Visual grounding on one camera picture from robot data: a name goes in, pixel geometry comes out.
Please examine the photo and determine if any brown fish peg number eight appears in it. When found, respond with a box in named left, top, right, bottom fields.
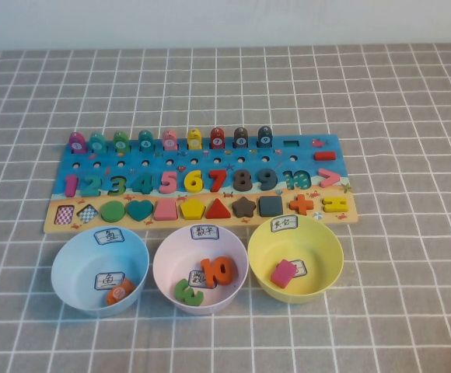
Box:
left=233, top=127, right=251, bottom=149

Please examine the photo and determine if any grey grid tablecloth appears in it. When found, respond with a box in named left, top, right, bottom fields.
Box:
left=0, top=41, right=451, bottom=373

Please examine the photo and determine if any magenta wooden numeral one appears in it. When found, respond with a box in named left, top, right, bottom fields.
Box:
left=64, top=174, right=79, bottom=197

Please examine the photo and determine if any ocean print wooden puzzle board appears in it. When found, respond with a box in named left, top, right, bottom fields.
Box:
left=42, top=134, right=361, bottom=234

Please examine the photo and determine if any orange wooden numeral ten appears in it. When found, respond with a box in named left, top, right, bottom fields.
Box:
left=200, top=256, right=237, bottom=290

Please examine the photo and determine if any orange plus sign piece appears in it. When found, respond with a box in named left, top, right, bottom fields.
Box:
left=288, top=194, right=315, bottom=214

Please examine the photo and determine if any green circle shape piece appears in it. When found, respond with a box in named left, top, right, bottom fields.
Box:
left=100, top=200, right=127, bottom=224

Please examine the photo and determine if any purple number eight piece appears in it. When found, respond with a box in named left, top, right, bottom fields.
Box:
left=232, top=169, right=255, bottom=193

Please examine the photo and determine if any yellow wooden numeral six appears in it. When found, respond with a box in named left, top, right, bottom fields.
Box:
left=184, top=170, right=206, bottom=194

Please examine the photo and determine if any dark blue wooden numeral nine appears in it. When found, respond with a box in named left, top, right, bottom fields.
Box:
left=257, top=168, right=279, bottom=192

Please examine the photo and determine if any yellow pentagon shape piece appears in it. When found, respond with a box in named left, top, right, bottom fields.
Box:
left=180, top=199, right=206, bottom=221

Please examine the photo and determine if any pink wooden numeral five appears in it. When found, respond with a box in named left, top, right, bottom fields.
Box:
left=159, top=172, right=179, bottom=195

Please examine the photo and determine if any purple fish peg number one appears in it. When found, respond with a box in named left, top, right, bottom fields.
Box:
left=68, top=131, right=87, bottom=154

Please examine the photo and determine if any orange fish peg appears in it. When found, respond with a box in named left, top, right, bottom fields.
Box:
left=105, top=280, right=135, bottom=307

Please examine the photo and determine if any pink greater-than sign piece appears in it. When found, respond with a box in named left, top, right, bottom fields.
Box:
left=317, top=169, right=342, bottom=190

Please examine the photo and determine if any light blue labelled bowl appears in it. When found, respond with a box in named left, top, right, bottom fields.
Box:
left=50, top=228, right=151, bottom=319

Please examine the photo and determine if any pink trapezoid shape piece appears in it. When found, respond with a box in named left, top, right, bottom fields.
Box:
left=153, top=200, right=179, bottom=221

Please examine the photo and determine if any teal fish peg number four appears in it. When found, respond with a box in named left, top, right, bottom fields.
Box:
left=138, top=129, right=155, bottom=152

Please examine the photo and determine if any dark blue fish peg nine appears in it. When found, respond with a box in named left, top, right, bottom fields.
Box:
left=257, top=126, right=275, bottom=148

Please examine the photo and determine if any red triangle shape piece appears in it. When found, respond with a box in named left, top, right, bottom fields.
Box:
left=205, top=198, right=232, bottom=220

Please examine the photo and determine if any pink labelled bowl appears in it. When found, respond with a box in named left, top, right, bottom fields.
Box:
left=152, top=224, right=249, bottom=316

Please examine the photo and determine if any pink rectangle shape piece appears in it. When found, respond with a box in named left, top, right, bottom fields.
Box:
left=270, top=259, right=299, bottom=289

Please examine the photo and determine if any green fish peg number three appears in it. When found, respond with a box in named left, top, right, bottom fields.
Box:
left=112, top=130, right=130, bottom=152

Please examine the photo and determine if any yellow labelled bowl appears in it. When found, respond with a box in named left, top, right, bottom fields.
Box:
left=247, top=214, right=344, bottom=306

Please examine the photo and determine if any teal heart shape piece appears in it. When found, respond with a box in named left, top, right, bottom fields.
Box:
left=126, top=200, right=155, bottom=222

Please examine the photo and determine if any yellow fish peg number six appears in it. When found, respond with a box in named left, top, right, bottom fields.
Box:
left=187, top=128, right=204, bottom=151

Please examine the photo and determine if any teal fish peg number two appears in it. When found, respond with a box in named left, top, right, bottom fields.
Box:
left=89, top=131, right=108, bottom=153

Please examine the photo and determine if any teal wooden numeral four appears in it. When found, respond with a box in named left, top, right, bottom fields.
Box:
left=131, top=173, right=155, bottom=195

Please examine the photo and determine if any red wooden numeral seven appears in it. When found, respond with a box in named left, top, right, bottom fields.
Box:
left=208, top=169, right=230, bottom=193

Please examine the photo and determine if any pink fish peg number five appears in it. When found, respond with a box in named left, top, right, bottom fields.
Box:
left=161, top=129, right=179, bottom=152

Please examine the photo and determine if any dark grey square shape piece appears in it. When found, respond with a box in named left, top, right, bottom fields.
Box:
left=258, top=195, right=284, bottom=218

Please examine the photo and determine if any teal wooden numeral two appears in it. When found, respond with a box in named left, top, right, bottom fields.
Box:
left=81, top=175, right=103, bottom=197

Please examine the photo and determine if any green wooden numeral three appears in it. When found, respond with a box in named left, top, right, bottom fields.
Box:
left=173, top=278, right=205, bottom=307

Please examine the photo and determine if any yellow equals sign piece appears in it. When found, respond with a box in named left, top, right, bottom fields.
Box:
left=322, top=197, right=349, bottom=214

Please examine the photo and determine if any red fish peg number seven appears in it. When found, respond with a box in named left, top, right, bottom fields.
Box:
left=209, top=127, right=227, bottom=150

